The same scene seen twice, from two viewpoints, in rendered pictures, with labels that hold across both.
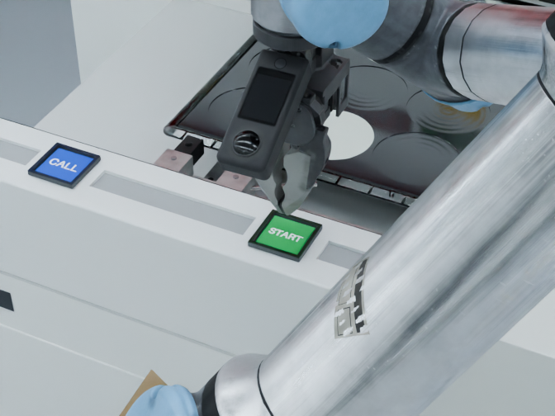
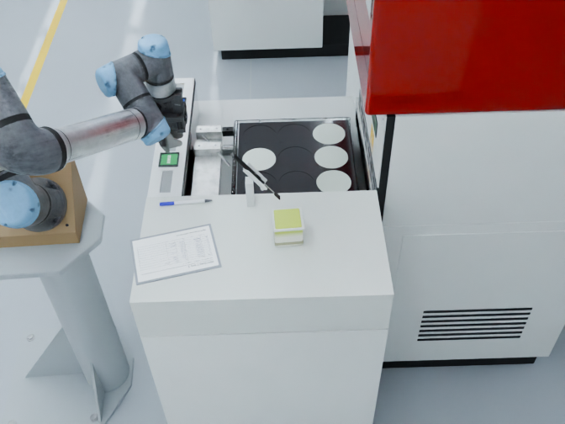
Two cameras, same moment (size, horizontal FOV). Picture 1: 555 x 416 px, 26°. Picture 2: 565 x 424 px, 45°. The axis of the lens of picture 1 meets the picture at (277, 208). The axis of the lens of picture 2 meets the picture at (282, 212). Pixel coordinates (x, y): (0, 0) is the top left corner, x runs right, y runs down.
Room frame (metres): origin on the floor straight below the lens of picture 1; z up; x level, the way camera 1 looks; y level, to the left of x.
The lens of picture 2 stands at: (0.56, -1.45, 2.26)
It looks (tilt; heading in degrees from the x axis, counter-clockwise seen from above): 47 degrees down; 64
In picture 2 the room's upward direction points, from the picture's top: 2 degrees counter-clockwise
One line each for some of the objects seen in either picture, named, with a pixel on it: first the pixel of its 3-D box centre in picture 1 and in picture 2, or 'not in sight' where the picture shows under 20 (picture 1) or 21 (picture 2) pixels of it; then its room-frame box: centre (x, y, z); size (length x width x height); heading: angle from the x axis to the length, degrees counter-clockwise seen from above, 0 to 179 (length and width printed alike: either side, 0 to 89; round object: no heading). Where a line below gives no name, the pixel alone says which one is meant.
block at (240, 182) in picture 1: (225, 199); (208, 148); (1.04, 0.06, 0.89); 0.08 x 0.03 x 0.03; 154
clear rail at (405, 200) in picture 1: (305, 171); (234, 161); (1.09, -0.03, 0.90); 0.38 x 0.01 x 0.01; 64
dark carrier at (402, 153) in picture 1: (366, 89); (295, 158); (1.25, -0.11, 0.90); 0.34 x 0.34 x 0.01; 64
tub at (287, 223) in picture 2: not in sight; (287, 227); (1.06, -0.43, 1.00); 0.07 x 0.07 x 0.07; 68
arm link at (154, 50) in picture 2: not in sight; (155, 59); (0.91, -0.01, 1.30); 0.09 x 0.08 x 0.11; 12
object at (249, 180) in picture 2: not in sight; (256, 184); (1.04, -0.28, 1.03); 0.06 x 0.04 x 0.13; 154
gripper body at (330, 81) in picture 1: (296, 71); (168, 108); (0.92, -0.02, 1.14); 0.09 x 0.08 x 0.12; 154
